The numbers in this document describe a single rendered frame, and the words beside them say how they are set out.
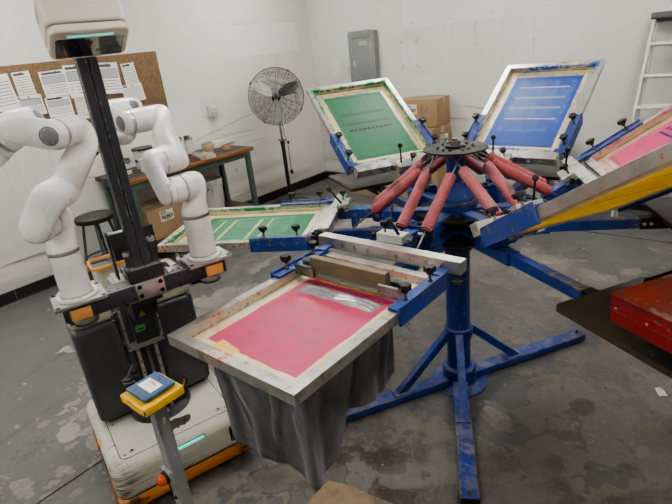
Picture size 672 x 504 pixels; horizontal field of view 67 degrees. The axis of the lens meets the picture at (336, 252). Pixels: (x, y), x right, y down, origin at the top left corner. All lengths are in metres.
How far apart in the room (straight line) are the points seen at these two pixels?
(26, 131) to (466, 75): 5.04
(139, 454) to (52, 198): 1.26
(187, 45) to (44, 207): 4.53
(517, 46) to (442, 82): 0.91
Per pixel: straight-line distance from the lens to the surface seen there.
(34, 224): 1.70
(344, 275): 1.89
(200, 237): 1.88
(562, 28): 5.69
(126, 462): 2.49
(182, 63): 5.98
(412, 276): 1.92
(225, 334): 1.76
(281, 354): 1.59
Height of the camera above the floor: 1.81
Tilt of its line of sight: 22 degrees down
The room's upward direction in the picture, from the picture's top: 7 degrees counter-clockwise
